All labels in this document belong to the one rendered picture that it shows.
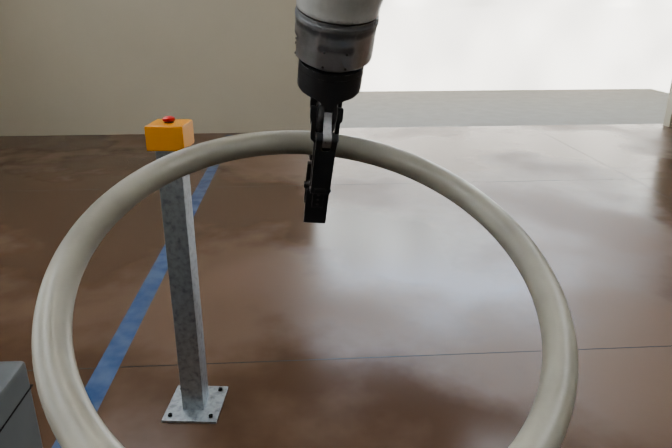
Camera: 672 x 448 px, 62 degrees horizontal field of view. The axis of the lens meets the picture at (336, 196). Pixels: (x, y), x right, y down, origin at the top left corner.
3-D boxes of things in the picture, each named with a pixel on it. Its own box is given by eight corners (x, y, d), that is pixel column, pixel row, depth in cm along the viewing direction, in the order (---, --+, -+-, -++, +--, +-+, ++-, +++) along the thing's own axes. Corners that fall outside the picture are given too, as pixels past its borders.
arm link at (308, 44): (294, 22, 56) (290, 75, 60) (383, 30, 57) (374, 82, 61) (296, -12, 63) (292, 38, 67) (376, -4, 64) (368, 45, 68)
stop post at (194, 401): (228, 388, 221) (208, 114, 186) (216, 424, 202) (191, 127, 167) (178, 386, 222) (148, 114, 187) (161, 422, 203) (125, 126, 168)
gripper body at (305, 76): (299, 37, 66) (294, 105, 72) (298, 72, 60) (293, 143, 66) (362, 43, 67) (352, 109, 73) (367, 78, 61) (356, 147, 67)
